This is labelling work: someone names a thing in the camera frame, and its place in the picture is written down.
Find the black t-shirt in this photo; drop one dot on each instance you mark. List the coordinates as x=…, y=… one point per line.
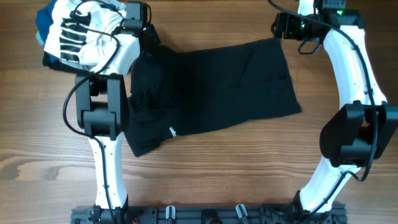
x=183, y=93

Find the white black-print t-shirt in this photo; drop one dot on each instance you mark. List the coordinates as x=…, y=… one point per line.
x=80, y=30

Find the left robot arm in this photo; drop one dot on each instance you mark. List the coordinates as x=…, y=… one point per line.
x=102, y=115

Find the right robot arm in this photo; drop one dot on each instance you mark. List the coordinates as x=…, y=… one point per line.
x=359, y=132

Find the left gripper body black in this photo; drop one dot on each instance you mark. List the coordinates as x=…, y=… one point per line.
x=153, y=36

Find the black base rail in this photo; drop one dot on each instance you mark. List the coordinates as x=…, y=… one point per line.
x=265, y=214

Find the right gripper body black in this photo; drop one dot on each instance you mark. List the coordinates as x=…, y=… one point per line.
x=298, y=26

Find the blue folded garment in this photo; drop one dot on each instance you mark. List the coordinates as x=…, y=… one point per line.
x=43, y=22

